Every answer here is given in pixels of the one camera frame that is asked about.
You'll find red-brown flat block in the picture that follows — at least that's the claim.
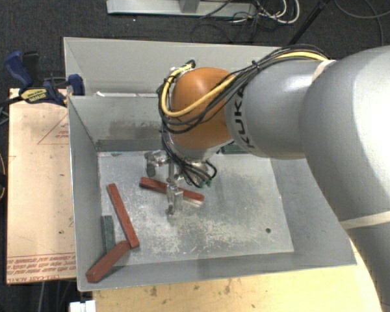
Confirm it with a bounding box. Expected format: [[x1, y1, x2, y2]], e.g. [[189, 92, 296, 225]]
[[106, 183, 140, 250], [85, 240, 132, 284], [138, 176, 205, 205]]

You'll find grey metal bin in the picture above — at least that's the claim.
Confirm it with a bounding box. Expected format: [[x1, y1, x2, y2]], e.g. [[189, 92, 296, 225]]
[[63, 36, 358, 293]]

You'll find dark green flat block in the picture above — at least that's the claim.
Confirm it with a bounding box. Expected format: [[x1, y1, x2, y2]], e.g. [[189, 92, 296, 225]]
[[220, 142, 248, 155], [100, 215, 117, 255]]

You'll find brown cardboard board red print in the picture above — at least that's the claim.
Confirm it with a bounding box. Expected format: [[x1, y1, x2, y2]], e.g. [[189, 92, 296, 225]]
[[6, 88, 77, 285]]

